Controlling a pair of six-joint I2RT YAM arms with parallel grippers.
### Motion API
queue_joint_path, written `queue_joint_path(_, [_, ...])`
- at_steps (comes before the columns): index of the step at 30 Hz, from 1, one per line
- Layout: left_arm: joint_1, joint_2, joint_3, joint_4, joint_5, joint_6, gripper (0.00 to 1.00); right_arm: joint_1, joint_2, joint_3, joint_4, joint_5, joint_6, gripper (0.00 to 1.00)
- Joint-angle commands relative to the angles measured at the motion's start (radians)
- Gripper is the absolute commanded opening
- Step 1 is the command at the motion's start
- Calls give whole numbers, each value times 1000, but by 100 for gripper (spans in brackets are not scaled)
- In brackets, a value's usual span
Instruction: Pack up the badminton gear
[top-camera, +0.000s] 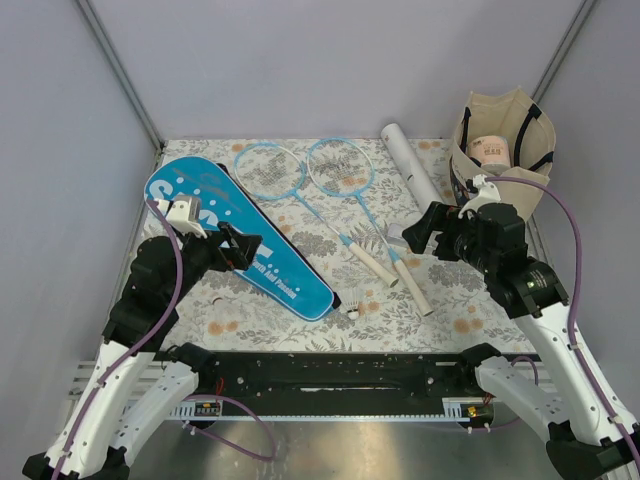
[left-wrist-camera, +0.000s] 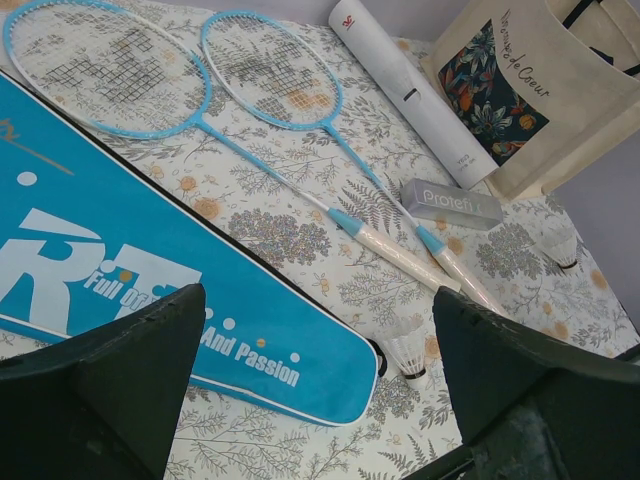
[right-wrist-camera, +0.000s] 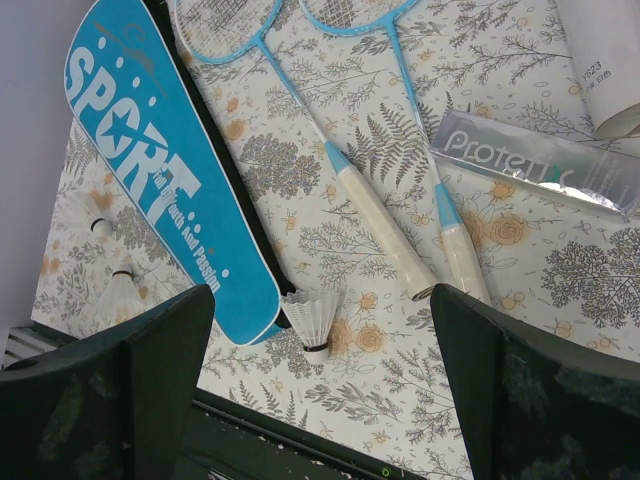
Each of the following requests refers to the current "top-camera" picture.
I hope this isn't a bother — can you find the right blue badminton racket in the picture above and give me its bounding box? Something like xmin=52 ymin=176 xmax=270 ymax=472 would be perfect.
xmin=306 ymin=137 xmax=433 ymax=317

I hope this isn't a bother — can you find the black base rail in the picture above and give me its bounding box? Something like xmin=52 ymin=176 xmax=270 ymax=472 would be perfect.
xmin=156 ymin=343 xmax=501 ymax=422

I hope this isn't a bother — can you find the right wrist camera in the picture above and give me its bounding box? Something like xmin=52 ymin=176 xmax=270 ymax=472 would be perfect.
xmin=458 ymin=175 xmax=501 ymax=220

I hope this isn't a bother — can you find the white shuttlecock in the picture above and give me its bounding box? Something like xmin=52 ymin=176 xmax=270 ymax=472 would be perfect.
xmin=344 ymin=287 xmax=362 ymax=320

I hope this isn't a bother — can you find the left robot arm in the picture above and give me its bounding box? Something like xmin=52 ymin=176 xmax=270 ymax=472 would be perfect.
xmin=22 ymin=222 xmax=262 ymax=479

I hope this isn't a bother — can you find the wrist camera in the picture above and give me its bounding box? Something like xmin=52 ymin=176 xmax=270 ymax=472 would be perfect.
xmin=458 ymin=175 xmax=501 ymax=220
xmin=154 ymin=195 xmax=206 ymax=238

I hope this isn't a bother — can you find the blue badminton racket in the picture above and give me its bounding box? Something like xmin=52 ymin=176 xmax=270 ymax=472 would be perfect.
xmin=306 ymin=137 xmax=433 ymax=317
xmin=233 ymin=142 xmax=399 ymax=287

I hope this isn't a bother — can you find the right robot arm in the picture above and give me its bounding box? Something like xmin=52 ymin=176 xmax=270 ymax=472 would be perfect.
xmin=402 ymin=202 xmax=639 ymax=479

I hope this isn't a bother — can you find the left blue badminton racket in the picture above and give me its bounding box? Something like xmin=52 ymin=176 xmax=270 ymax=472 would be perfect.
xmin=233 ymin=142 xmax=399 ymax=287

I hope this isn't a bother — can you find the paper roll in tote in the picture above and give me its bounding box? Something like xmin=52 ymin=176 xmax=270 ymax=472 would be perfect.
xmin=467 ymin=135 xmax=511 ymax=175

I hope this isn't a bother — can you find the beige canvas tote bag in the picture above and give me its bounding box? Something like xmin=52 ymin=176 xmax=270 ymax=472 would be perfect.
xmin=449 ymin=88 xmax=556 ymax=206

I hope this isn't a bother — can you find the floral table mat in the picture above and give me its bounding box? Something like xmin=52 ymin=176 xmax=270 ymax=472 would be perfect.
xmin=165 ymin=139 xmax=531 ymax=353

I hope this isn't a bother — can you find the blue racket cover bag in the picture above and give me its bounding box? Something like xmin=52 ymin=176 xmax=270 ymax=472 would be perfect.
xmin=144 ymin=156 xmax=341 ymax=322

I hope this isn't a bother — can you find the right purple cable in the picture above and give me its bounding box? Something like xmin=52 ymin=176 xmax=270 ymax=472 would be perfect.
xmin=487 ymin=175 xmax=640 ymax=464

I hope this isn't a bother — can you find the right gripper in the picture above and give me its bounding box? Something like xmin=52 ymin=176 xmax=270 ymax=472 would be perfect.
xmin=401 ymin=200 xmax=497 ymax=275

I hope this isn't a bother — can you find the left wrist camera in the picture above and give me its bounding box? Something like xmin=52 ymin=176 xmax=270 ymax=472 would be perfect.
xmin=154 ymin=195 xmax=206 ymax=238

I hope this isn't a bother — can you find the white shuttlecock tube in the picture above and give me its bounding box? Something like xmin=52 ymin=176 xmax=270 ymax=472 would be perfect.
xmin=380 ymin=123 xmax=442 ymax=213

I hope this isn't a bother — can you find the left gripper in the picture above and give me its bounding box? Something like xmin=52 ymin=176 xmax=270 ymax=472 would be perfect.
xmin=168 ymin=219 xmax=263 ymax=303

